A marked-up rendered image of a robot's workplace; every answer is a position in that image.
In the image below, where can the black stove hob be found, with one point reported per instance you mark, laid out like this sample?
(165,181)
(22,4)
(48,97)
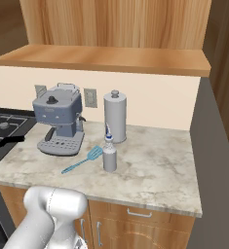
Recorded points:
(2,126)

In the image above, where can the wooden drawer front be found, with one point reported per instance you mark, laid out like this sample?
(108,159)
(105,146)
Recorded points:
(164,216)

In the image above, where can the blue-grey espresso machine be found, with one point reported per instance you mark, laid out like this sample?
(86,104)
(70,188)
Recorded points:
(57,113)

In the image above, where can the blue slotted spatula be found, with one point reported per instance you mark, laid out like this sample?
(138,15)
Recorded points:
(94,153)

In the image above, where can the wooden wall cabinet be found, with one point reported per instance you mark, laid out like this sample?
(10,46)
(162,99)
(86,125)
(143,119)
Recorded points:
(112,39)

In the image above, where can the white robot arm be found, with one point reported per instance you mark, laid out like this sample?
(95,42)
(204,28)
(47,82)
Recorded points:
(51,210)

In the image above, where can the grey tall appliance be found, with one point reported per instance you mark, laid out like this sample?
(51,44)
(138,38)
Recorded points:
(216,168)

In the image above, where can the grey spray bottle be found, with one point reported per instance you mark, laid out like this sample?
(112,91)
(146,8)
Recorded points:
(109,159)

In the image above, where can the wooden tall cabinet panel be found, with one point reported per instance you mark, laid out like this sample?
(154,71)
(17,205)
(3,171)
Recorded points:
(224,58)

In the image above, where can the grey wall outlet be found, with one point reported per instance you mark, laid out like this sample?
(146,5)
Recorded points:
(90,98)
(40,90)

